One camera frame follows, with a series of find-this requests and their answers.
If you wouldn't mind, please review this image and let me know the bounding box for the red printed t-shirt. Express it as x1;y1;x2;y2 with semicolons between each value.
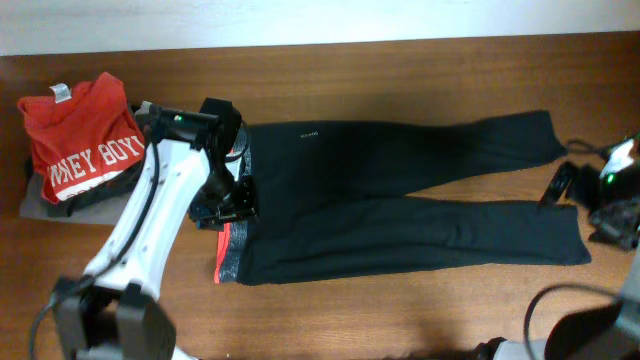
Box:
17;72;145;204

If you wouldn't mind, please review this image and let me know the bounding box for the grey folded garment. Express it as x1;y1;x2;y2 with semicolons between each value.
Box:
18;100;156;226

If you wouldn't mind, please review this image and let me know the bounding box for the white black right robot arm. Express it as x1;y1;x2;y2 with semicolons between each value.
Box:
467;162;639;359

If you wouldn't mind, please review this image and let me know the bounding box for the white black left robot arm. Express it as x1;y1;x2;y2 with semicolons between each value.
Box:
48;99;590;359

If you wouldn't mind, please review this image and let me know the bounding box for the black leggings red waistband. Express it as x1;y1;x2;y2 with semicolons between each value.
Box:
214;111;591;285

